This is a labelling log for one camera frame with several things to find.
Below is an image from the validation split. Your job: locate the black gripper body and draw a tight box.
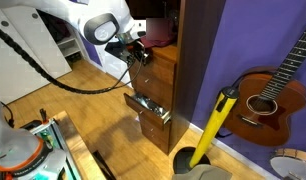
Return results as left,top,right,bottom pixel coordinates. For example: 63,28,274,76
124,38,151,62

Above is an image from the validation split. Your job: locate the wooden drawer holding mixed clutter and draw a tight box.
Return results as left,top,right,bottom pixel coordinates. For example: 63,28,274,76
127,49,178,86

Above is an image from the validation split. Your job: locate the closed wooden drawer small knob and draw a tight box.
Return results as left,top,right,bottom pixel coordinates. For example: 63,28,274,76
127,62,176,111

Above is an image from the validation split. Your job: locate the wooden drawer with shiny contents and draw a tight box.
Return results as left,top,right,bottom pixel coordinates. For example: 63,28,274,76
123,91,172,132

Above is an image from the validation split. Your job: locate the dark wooden chest of drawers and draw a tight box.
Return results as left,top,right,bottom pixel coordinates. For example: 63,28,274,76
117,0,227,156

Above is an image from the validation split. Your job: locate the lowest wooden drawer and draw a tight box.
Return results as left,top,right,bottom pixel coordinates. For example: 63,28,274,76
139,114,171,155

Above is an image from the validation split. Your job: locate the white closet shelf unit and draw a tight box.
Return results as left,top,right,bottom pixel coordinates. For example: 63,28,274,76
56,33,83,64

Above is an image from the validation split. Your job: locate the yellow pole with black base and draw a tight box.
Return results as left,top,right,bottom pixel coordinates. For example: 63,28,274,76
172,86,240,175

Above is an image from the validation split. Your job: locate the white closet sliding door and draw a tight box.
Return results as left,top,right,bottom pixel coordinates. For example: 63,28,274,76
0,6,56,105
1,5,73,81

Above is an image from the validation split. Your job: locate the light wooden robot table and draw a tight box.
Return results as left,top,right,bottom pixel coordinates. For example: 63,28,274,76
54,111,107,180

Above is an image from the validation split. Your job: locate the black flat floor object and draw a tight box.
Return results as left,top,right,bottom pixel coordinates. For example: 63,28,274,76
92,149,118,180

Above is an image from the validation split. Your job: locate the brown acoustic guitar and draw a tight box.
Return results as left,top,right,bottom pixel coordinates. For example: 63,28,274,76
222,19,306,148

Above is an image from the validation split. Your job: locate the banjo with white head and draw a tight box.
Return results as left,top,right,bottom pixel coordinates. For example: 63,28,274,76
269,148,306,180

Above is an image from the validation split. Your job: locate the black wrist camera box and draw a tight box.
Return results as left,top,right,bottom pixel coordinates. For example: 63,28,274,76
104,40,136,63

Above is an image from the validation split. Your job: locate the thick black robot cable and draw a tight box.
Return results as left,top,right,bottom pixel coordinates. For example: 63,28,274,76
0,23,144,95

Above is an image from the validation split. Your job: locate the aluminium frame electronics box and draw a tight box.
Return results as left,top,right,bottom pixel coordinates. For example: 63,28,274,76
21,119,82,180

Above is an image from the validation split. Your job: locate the thin black base cable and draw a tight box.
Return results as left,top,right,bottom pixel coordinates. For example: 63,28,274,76
1,101,16,130

